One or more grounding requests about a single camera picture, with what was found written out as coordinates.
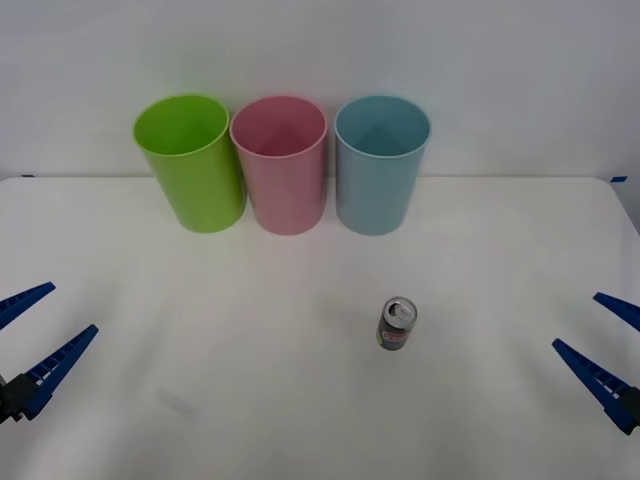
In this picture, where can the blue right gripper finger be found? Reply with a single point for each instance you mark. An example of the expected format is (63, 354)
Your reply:
(622, 307)
(595, 377)

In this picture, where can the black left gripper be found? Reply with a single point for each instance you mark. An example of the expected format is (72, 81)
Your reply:
(2, 405)

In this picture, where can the black drink can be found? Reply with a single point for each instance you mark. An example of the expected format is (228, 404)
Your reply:
(395, 332)

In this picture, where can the green plastic bin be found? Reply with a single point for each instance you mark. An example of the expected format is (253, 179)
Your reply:
(200, 190)

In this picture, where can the pale blue plastic bin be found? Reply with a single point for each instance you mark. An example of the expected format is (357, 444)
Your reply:
(372, 195)

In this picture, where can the pink plastic bin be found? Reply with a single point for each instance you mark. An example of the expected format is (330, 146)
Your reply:
(287, 195)

